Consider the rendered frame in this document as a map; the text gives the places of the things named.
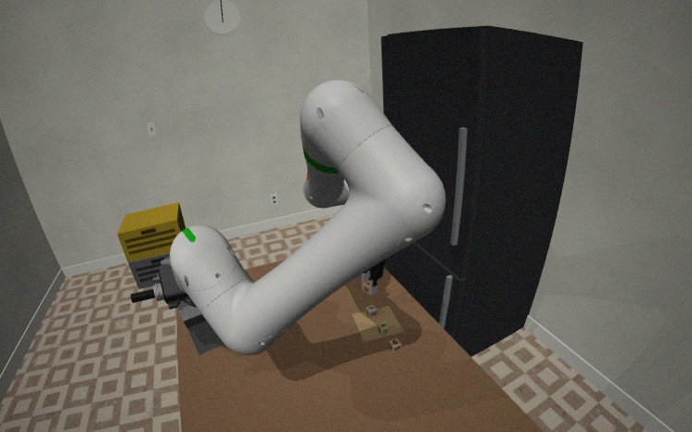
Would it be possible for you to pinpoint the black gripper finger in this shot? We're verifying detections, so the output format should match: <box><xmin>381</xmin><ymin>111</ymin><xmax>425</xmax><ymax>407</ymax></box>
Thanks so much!
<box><xmin>368</xmin><ymin>259</ymin><xmax>386</xmax><ymax>295</ymax></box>
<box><xmin>362</xmin><ymin>269</ymin><xmax>370</xmax><ymax>290</ymax></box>

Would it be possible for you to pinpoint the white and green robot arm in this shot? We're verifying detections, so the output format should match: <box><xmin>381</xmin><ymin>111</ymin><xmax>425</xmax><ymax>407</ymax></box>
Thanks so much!
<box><xmin>131</xmin><ymin>80</ymin><xmax>446</xmax><ymax>355</ymax></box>

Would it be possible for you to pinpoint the beige flat mat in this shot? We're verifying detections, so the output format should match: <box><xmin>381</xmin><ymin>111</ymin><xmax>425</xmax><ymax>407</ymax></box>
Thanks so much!
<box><xmin>352</xmin><ymin>306</ymin><xmax>404</xmax><ymax>342</ymax></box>

